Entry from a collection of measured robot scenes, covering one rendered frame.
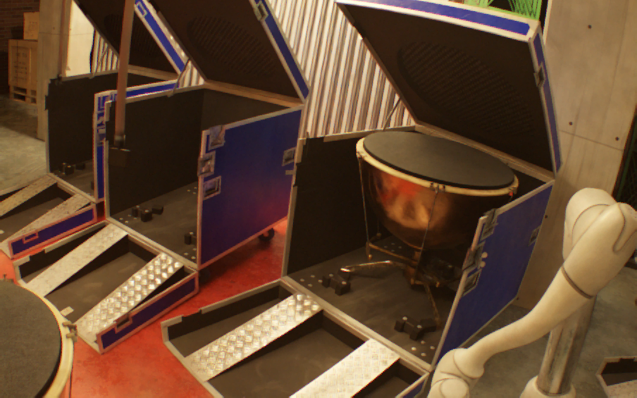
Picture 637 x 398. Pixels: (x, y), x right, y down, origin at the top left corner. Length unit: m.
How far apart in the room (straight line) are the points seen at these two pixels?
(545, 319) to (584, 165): 2.11
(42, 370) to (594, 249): 1.24
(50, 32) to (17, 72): 2.50
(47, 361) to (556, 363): 1.27
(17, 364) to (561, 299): 1.24
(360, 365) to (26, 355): 1.55
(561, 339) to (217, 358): 1.64
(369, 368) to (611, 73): 2.13
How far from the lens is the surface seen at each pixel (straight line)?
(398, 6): 2.23
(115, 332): 2.46
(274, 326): 2.49
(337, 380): 2.25
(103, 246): 3.08
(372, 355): 2.35
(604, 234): 0.95
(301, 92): 3.20
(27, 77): 7.60
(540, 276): 3.29
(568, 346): 1.24
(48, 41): 5.43
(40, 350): 1.29
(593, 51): 2.99
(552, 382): 1.31
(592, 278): 0.96
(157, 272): 2.80
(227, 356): 2.37
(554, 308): 1.00
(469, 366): 1.27
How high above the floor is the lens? 1.64
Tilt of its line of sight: 21 degrees down
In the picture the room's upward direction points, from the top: 9 degrees clockwise
